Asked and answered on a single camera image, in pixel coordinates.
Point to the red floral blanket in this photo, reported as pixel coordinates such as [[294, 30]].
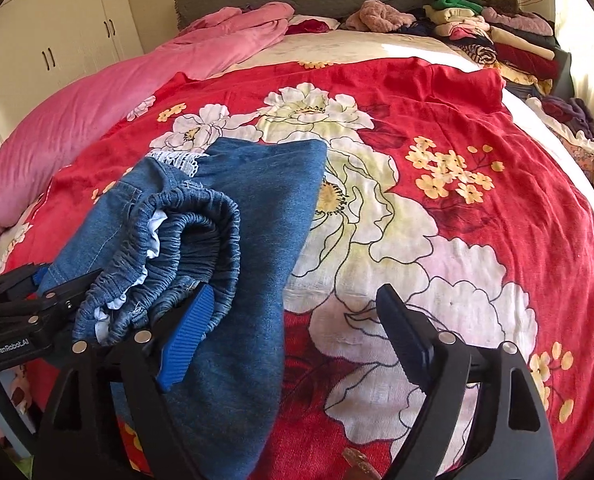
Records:
[[527, 220]]

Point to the blue denim pants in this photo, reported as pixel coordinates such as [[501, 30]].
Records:
[[257, 240]]

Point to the pink quilt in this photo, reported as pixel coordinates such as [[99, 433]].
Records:
[[77, 110]]

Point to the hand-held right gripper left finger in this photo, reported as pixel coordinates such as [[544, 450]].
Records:
[[187, 340]]

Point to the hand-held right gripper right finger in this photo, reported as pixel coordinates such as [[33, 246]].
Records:
[[402, 332]]

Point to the white wardrobe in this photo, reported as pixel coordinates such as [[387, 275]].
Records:
[[52, 20]]

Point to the white curtain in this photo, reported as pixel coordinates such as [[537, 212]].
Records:
[[587, 60]]

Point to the pink fuzzy garment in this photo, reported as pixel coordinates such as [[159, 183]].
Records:
[[382, 15]]

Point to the brown object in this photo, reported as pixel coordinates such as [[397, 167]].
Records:
[[359, 465]]

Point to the stack of folded clothes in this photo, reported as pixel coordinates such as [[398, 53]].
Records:
[[507, 45]]

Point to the dark red cloth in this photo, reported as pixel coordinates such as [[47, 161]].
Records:
[[312, 26]]

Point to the pink patterned cloth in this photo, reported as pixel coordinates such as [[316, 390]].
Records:
[[19, 390]]

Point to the frilled floral cloth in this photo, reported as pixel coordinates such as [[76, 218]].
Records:
[[584, 157]]

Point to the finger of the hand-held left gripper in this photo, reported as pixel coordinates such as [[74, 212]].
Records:
[[67, 295], [22, 280]]

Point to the purple cloth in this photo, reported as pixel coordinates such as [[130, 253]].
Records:
[[572, 115]]

